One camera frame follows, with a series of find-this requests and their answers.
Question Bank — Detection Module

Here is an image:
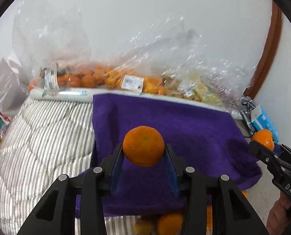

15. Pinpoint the purple towel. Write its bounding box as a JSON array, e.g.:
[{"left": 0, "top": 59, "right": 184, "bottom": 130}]
[{"left": 75, "top": 93, "right": 262, "bottom": 218}]

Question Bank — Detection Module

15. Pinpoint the small orange tangerine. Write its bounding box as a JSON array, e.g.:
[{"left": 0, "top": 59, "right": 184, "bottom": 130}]
[{"left": 157, "top": 213, "right": 183, "bottom": 235}]

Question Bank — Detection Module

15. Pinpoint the clear bag of tangerines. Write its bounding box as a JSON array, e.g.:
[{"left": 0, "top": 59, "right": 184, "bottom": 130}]
[{"left": 13, "top": 0, "right": 107, "bottom": 94}]

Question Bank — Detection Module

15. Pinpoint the blue tissue box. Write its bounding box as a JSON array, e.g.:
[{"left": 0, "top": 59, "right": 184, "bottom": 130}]
[{"left": 250, "top": 105, "right": 279, "bottom": 143}]

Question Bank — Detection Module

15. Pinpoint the yellow-green fruit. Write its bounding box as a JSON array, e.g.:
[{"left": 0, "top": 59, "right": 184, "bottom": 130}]
[{"left": 133, "top": 219, "right": 155, "bottom": 235}]

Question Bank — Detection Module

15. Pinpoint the brown wooden door frame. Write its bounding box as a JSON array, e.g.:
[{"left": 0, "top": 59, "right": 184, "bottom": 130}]
[{"left": 244, "top": 2, "right": 283, "bottom": 99}]

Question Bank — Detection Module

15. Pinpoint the person's right hand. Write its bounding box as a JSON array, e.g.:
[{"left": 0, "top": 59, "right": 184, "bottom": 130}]
[{"left": 266, "top": 192, "right": 291, "bottom": 235}]

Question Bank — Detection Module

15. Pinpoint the white paper roll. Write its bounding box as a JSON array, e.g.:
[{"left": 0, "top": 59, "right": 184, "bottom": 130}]
[{"left": 30, "top": 88, "right": 242, "bottom": 120}]

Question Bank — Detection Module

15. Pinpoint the white plastic bag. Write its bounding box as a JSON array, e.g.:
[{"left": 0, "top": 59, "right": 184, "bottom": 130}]
[{"left": 0, "top": 59, "right": 29, "bottom": 120}]

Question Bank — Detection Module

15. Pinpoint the large stemmed orange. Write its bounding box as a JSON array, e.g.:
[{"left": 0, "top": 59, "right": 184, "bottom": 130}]
[{"left": 252, "top": 129, "right": 275, "bottom": 151}]

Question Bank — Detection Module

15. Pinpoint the clear bag of bananas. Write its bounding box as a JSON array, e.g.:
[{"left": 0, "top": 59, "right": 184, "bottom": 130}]
[{"left": 161, "top": 29, "right": 256, "bottom": 111}]

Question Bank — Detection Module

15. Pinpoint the striped bed cover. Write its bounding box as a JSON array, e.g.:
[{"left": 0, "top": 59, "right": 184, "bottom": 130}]
[{"left": 0, "top": 99, "right": 141, "bottom": 235}]

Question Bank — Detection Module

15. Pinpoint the clear bag of oranges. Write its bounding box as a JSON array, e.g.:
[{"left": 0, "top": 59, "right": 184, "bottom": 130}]
[{"left": 102, "top": 16, "right": 203, "bottom": 100}]

